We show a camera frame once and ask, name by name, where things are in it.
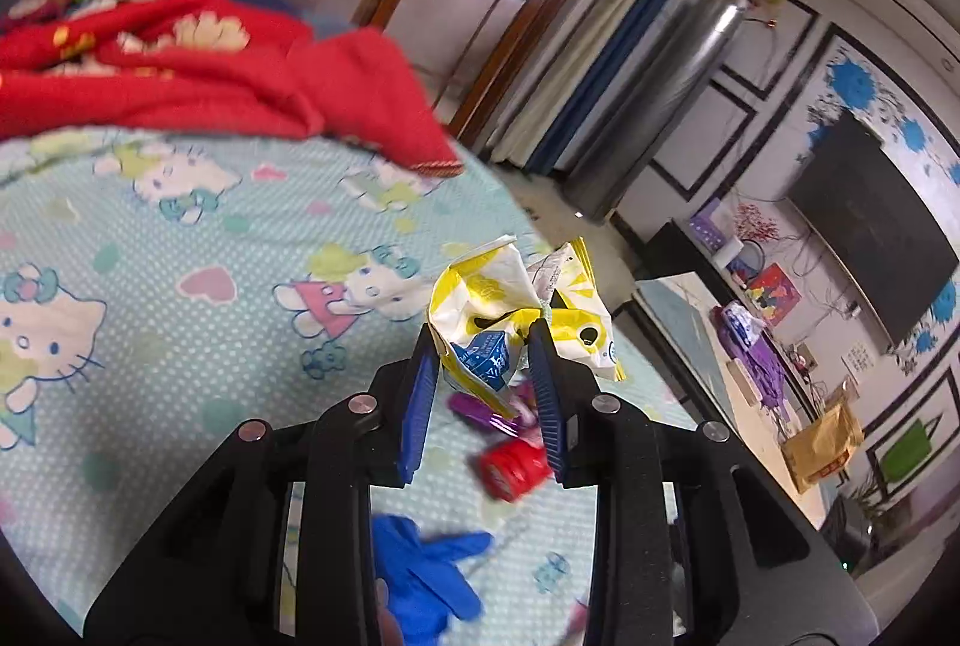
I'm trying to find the blue rubber glove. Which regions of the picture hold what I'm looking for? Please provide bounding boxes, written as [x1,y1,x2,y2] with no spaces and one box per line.
[371,515,493,644]

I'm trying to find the red floral blanket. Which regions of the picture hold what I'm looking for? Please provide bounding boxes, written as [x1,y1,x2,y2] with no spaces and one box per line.
[2,0,464,178]

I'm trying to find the purple cloth bag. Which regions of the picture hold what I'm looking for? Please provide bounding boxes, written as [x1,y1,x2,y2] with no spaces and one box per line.
[711,307,786,412]

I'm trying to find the white blue coffee table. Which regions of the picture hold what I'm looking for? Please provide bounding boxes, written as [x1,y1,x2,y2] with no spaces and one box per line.
[613,272,828,526]

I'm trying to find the purple box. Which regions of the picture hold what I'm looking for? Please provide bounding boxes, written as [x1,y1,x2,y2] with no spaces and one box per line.
[688,196,731,253]

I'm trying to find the green tote bag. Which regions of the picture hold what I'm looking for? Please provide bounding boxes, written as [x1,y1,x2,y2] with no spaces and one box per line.
[880,415,942,483]

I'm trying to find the purple candy wrapper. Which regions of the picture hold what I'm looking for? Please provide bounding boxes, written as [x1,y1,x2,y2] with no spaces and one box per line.
[448,381,539,438]

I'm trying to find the Hello Kitty bed sheet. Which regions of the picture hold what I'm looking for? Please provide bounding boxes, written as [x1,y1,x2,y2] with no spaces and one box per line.
[0,126,700,646]

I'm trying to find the round blue ornament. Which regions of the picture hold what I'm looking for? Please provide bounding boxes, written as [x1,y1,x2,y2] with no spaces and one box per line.
[727,240,766,287]

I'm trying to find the white vase red flowers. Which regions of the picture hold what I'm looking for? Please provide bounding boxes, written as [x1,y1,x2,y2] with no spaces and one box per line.
[722,201,779,253]

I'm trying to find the colourful picture frame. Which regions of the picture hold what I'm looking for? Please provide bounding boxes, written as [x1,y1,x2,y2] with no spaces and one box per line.
[747,263,802,327]

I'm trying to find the yellow white snack bag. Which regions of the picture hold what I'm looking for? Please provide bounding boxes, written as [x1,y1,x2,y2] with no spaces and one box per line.
[427,236,626,419]

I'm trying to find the black wall television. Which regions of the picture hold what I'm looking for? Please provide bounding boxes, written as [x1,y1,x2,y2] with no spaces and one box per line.
[786,110,958,345]

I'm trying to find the red cylindrical candy can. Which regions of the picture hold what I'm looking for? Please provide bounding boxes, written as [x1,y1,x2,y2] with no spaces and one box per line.
[477,438,553,503]

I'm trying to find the brown paper bag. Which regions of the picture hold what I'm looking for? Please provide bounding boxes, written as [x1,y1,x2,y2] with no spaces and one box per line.
[781,401,864,493]

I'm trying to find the blue white tissue pack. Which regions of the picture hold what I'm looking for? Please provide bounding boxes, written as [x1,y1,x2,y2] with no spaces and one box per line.
[721,302,765,348]

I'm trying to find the silver standing air conditioner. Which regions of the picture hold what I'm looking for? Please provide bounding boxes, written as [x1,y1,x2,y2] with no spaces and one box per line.
[562,0,750,222]

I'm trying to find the black TV cabinet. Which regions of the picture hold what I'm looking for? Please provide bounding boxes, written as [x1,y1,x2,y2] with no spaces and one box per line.
[641,222,737,302]

